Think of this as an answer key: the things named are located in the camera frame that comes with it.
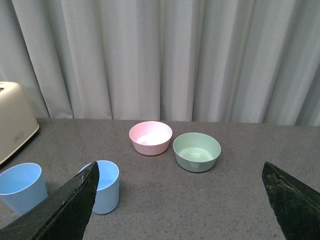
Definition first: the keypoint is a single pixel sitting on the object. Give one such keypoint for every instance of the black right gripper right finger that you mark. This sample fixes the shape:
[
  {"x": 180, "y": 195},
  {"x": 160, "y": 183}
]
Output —
[{"x": 295, "y": 204}]

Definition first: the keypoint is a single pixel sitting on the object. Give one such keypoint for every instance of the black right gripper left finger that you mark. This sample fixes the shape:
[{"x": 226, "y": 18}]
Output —
[{"x": 62, "y": 216}]

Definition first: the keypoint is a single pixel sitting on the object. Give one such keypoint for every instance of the light blue plastic cup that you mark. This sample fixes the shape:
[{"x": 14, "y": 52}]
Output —
[{"x": 108, "y": 189}]

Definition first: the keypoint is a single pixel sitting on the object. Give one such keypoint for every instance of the cream white toaster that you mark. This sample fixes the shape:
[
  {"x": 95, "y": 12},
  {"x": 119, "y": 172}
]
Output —
[{"x": 17, "y": 120}]

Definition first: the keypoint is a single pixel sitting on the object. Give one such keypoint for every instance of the pink plastic bowl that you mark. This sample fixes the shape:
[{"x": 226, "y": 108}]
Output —
[{"x": 150, "y": 138}]

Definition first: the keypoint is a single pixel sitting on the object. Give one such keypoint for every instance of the green plastic bowl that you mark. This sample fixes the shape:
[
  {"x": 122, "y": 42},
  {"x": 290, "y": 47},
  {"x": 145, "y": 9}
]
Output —
[{"x": 196, "y": 152}]

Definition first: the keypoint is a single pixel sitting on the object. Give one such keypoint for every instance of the white pleated curtain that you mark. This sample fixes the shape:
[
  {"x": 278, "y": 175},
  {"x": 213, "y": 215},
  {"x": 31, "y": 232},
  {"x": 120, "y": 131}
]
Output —
[{"x": 242, "y": 61}]

